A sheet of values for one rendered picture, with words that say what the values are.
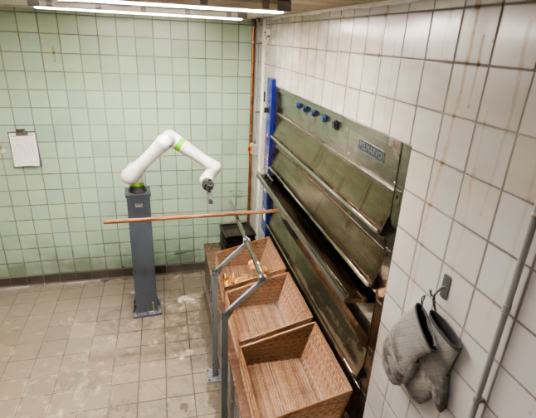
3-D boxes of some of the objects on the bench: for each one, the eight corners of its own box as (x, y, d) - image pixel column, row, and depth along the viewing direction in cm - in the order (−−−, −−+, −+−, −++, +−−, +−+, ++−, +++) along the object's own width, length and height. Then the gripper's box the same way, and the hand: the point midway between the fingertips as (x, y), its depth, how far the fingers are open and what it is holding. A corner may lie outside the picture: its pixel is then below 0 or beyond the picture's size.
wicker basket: (286, 301, 317) (289, 270, 306) (311, 352, 267) (315, 317, 256) (223, 308, 305) (224, 276, 295) (237, 362, 255) (237, 326, 244)
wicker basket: (268, 263, 370) (270, 235, 360) (285, 298, 320) (287, 268, 309) (214, 267, 359) (214, 239, 349) (222, 305, 309) (223, 274, 298)
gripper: (212, 170, 326) (216, 179, 306) (212, 200, 335) (216, 210, 316) (202, 171, 324) (206, 179, 305) (203, 200, 333) (206, 211, 314)
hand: (211, 194), depth 311 cm, fingers open, 13 cm apart
